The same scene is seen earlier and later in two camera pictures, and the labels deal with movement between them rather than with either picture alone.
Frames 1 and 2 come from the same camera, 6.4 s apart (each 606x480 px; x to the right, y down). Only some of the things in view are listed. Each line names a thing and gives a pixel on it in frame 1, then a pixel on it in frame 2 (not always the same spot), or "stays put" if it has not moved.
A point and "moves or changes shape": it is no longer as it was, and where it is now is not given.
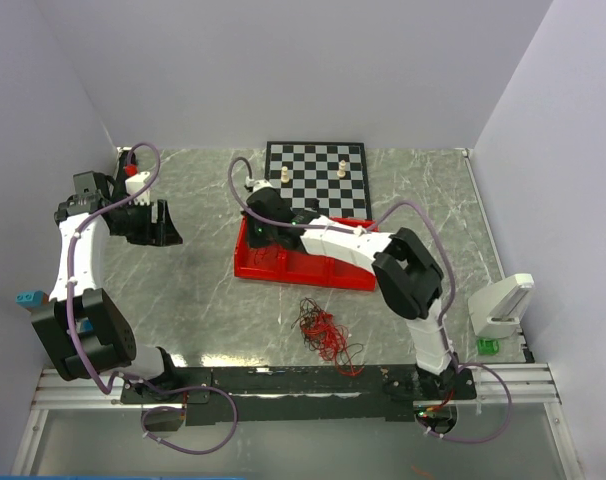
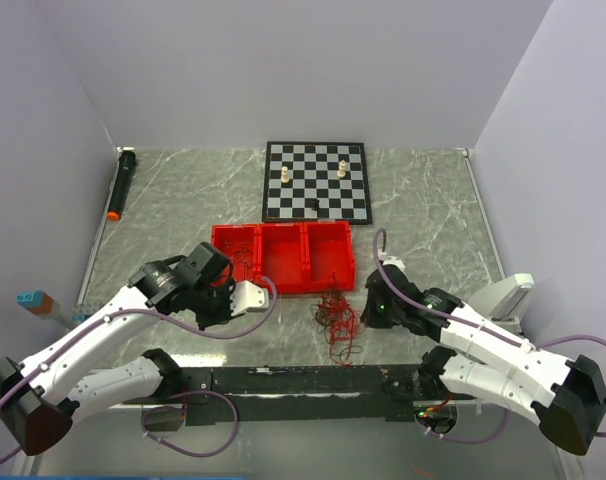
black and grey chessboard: (334, 173) stays put
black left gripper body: (134, 223) -> (212, 304)
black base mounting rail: (245, 395) stays put
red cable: (331, 341) moves or changes shape
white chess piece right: (341, 173) stays put
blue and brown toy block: (31, 299) stays put
